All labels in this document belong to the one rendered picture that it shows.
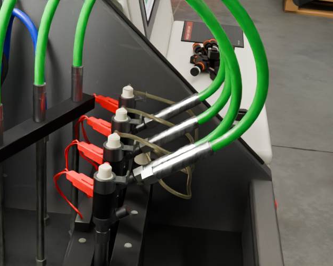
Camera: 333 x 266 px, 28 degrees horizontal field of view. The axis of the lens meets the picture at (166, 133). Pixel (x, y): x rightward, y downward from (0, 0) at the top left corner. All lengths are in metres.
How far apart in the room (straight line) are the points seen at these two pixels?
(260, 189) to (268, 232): 0.12
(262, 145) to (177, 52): 0.46
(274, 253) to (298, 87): 3.08
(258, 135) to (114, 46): 0.34
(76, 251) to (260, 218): 0.32
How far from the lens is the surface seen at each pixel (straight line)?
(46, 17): 0.92
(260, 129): 1.29
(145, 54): 1.09
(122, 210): 0.85
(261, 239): 1.04
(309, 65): 4.43
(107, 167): 0.82
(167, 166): 0.80
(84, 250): 0.93
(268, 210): 1.10
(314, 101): 3.91
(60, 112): 1.02
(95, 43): 1.09
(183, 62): 1.55
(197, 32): 1.74
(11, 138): 0.94
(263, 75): 0.75
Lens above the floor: 1.56
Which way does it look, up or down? 28 degrees down
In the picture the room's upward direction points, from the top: 5 degrees clockwise
